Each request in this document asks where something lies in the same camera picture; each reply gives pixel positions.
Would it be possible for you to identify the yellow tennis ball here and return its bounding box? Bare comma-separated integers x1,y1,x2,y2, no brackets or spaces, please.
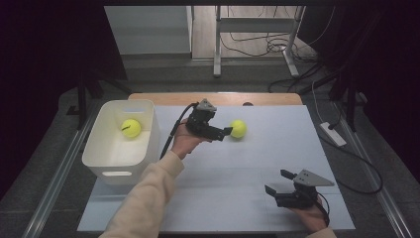
229,119,248,140
120,118,143,139

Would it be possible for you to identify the white plastic storage bin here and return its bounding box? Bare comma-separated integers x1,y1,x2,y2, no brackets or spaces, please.
81,99,161,185

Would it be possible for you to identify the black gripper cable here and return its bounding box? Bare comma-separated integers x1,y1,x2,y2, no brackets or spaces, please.
316,191,332,228
159,101,200,161

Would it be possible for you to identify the white cabinet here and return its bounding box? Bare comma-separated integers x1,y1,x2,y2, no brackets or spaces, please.
104,5,193,56

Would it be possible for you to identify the person's left hand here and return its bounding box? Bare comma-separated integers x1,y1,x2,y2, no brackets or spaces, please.
169,118,212,161

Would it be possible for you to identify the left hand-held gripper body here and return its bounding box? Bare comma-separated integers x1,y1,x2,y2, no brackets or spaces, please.
185,97,224,142

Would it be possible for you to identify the white power strip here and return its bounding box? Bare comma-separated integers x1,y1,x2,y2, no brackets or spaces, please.
319,121,348,148

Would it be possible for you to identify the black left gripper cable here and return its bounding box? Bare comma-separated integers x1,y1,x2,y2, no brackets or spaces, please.
159,101,200,161

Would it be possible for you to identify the person's right hand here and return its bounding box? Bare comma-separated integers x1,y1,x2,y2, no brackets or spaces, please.
291,197,332,234

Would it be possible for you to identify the white table mat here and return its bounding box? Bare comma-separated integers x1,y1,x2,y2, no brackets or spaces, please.
76,104,357,233

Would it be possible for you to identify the tangle of black floor cables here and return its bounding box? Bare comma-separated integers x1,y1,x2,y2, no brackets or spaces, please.
220,31,320,64

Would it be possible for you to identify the grey metal desk frame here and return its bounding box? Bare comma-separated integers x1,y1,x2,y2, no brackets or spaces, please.
213,5,307,79

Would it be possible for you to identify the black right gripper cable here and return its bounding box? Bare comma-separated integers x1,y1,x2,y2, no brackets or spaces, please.
316,191,332,228

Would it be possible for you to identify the black power cable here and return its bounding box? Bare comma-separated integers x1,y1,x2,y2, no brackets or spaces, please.
317,131,384,195

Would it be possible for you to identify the black tripod stand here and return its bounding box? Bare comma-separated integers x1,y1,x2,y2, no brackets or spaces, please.
66,70,134,131
296,62,368,133

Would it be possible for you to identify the metal floor rail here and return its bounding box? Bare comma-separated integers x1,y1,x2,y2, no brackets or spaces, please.
21,108,100,238
332,102,414,238

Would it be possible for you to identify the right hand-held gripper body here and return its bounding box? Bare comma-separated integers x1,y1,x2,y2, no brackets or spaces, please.
274,169,336,210

